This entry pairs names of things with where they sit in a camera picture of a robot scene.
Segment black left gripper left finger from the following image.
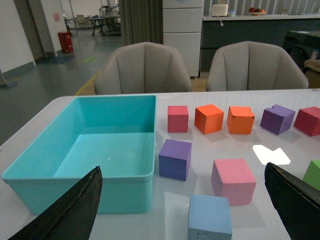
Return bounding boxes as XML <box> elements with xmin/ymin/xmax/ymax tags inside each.
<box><xmin>10</xmin><ymin>166</ymin><xmax>103</xmax><ymax>240</ymax></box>

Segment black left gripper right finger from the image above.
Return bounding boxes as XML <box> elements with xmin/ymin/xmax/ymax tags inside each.
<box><xmin>264</xmin><ymin>162</ymin><xmax>320</xmax><ymax>240</ymax></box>

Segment green foam block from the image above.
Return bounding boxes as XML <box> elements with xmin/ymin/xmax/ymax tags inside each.
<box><xmin>302</xmin><ymin>160</ymin><xmax>320</xmax><ymax>190</ymax></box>

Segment pink foam block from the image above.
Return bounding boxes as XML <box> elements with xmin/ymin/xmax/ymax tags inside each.
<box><xmin>211</xmin><ymin>158</ymin><xmax>257</xmax><ymax>206</ymax></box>

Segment red foam block right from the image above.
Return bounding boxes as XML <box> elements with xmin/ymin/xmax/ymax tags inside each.
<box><xmin>293</xmin><ymin>106</ymin><xmax>320</xmax><ymax>137</ymax></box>

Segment chipped purple foam block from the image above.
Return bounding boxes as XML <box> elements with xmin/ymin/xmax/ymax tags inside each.
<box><xmin>260</xmin><ymin>104</ymin><xmax>296</xmax><ymax>135</ymax></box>

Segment light blue foam block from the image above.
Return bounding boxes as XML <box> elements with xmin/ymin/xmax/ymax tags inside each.
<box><xmin>187</xmin><ymin>194</ymin><xmax>233</xmax><ymax>240</ymax></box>

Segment teal plastic bin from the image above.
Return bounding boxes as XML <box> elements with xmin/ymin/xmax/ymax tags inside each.
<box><xmin>1</xmin><ymin>95</ymin><xmax>157</xmax><ymax>215</ymax></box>

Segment chipped orange foam block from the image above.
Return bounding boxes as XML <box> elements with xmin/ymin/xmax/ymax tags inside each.
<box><xmin>226</xmin><ymin>106</ymin><xmax>255</xmax><ymax>135</ymax></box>

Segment purple foam block near bin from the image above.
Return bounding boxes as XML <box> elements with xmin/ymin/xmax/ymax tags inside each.
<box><xmin>158</xmin><ymin>139</ymin><xmax>192</xmax><ymax>181</ymax></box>

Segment small red foam block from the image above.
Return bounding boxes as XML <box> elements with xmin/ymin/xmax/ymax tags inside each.
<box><xmin>167</xmin><ymin>105</ymin><xmax>189</xmax><ymax>133</ymax></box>

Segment right beige chair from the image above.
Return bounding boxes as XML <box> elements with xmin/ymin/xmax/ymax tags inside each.
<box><xmin>207</xmin><ymin>41</ymin><xmax>309</xmax><ymax>92</ymax></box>

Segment beige chair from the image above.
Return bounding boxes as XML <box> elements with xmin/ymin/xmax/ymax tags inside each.
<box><xmin>207</xmin><ymin>41</ymin><xmax>309</xmax><ymax>92</ymax></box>
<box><xmin>94</xmin><ymin>42</ymin><xmax>192</xmax><ymax>95</ymax></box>

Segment left beige chair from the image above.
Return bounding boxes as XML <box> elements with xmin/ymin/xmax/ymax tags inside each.
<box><xmin>94</xmin><ymin>42</ymin><xmax>192</xmax><ymax>95</ymax></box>

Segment dark grey counter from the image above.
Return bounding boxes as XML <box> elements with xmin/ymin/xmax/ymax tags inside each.
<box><xmin>199</xmin><ymin>17</ymin><xmax>320</xmax><ymax>72</ymax></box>

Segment red box on floor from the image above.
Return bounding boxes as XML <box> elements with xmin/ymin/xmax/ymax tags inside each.
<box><xmin>58</xmin><ymin>31</ymin><xmax>74</xmax><ymax>53</ymax></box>

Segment fruit bowl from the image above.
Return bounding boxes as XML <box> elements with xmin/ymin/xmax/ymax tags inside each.
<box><xmin>248</xmin><ymin>7</ymin><xmax>267</xmax><ymax>16</ymax></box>

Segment grey curtain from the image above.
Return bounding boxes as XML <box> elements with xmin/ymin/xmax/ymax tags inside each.
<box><xmin>119</xmin><ymin>0</ymin><xmax>163</xmax><ymax>46</ymax></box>

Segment white appliance on counter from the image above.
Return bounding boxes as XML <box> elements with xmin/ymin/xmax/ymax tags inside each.
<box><xmin>211</xmin><ymin>4</ymin><xmax>228</xmax><ymax>17</ymax></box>

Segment white drawer cabinet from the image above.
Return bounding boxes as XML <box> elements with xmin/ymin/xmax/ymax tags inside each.
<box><xmin>162</xmin><ymin>0</ymin><xmax>204</xmax><ymax>77</ymax></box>

